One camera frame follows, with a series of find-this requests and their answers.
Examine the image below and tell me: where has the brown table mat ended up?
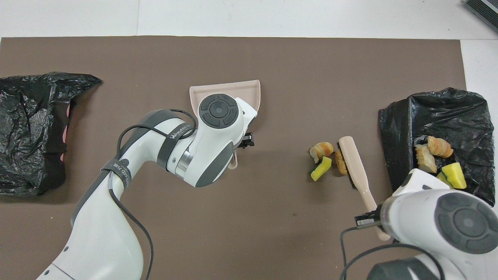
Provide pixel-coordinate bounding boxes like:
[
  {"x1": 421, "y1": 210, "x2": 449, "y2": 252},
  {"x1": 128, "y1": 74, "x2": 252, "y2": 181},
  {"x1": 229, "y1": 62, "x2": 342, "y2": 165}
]
[{"x1": 0, "y1": 36, "x2": 489, "y2": 280}]

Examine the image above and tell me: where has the beige plastic dustpan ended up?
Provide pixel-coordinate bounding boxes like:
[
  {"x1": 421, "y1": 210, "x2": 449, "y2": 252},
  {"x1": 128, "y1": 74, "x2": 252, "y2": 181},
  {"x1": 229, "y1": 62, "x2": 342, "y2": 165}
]
[{"x1": 189, "y1": 80, "x2": 261, "y2": 172}]

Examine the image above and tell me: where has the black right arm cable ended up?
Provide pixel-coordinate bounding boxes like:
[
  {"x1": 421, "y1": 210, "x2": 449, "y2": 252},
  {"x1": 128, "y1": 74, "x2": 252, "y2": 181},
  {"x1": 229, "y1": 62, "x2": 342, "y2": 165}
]
[{"x1": 340, "y1": 226, "x2": 445, "y2": 280}]

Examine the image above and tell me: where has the black bag-lined pink bin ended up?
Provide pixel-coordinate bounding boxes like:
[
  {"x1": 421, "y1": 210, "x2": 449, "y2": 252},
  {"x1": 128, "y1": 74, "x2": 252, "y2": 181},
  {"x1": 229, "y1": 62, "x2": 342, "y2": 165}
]
[{"x1": 0, "y1": 72, "x2": 102, "y2": 196}]

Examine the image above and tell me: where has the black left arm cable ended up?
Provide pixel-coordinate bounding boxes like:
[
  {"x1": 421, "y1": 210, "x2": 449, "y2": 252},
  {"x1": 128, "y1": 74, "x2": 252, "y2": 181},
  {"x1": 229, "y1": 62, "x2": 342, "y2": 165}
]
[{"x1": 103, "y1": 108, "x2": 197, "y2": 280}]

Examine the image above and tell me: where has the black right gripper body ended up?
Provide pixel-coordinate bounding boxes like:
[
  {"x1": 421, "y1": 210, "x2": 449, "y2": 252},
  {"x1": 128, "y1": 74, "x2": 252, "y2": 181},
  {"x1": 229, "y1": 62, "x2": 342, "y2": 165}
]
[{"x1": 355, "y1": 210, "x2": 384, "y2": 227}]

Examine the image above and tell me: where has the yellow green sponge piece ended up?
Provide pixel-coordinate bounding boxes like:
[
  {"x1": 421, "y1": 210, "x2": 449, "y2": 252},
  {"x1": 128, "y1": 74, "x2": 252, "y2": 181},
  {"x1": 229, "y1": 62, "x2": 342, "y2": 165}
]
[
  {"x1": 310, "y1": 156, "x2": 332, "y2": 182},
  {"x1": 436, "y1": 171, "x2": 454, "y2": 187}
]

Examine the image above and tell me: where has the toy croissant pastry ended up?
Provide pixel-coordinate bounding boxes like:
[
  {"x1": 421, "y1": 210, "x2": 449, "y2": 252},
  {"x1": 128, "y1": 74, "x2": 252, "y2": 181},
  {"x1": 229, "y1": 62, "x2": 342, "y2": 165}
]
[
  {"x1": 309, "y1": 142, "x2": 335, "y2": 164},
  {"x1": 415, "y1": 144, "x2": 438, "y2": 173},
  {"x1": 427, "y1": 135, "x2": 454, "y2": 158}
]

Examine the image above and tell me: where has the brown toy bread roll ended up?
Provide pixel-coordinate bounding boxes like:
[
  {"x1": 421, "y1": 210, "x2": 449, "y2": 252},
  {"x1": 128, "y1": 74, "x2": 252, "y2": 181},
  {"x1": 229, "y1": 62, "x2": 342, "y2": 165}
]
[{"x1": 335, "y1": 150, "x2": 348, "y2": 175}]

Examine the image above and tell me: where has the dark grey ribbed object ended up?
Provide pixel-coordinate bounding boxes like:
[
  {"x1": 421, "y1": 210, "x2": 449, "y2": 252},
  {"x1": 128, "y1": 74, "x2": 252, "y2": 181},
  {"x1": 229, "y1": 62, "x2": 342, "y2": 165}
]
[{"x1": 464, "y1": 0, "x2": 498, "y2": 33}]

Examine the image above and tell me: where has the beige brush with black bristles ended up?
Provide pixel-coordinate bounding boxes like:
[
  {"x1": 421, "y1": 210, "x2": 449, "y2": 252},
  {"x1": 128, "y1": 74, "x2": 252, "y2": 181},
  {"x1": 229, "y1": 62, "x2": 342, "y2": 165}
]
[{"x1": 336, "y1": 136, "x2": 391, "y2": 242}]

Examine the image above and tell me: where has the black bag-lined trash bin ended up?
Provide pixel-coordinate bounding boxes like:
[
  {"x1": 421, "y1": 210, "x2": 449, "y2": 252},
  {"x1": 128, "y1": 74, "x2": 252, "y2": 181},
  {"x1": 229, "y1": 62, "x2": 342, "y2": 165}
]
[{"x1": 378, "y1": 87, "x2": 496, "y2": 207}]

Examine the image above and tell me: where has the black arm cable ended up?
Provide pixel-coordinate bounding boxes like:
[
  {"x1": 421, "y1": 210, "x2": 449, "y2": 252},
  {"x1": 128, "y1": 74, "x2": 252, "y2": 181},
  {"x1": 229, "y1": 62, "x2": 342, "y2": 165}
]
[
  {"x1": 103, "y1": 108, "x2": 197, "y2": 280},
  {"x1": 340, "y1": 226, "x2": 445, "y2": 280}
]

